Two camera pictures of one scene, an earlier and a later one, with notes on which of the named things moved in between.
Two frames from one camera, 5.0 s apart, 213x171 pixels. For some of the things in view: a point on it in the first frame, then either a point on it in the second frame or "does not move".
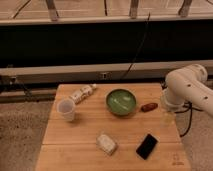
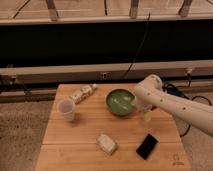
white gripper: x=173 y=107 -> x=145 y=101
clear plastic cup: x=66 y=107 does not move
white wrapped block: x=106 y=144 does not move
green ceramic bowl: x=121 y=102 does not move
